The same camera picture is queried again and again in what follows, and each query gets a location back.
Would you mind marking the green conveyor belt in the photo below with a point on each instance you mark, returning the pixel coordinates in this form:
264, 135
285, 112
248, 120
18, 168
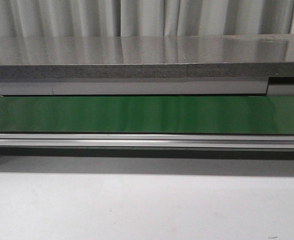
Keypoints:
148, 114

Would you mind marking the grey stone counter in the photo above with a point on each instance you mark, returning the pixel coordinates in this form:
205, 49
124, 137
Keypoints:
172, 65

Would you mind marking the white pleated curtain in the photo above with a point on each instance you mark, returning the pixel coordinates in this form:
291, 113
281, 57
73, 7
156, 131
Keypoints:
126, 18

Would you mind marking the aluminium conveyor frame rail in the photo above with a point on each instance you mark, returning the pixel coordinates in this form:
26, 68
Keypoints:
198, 141

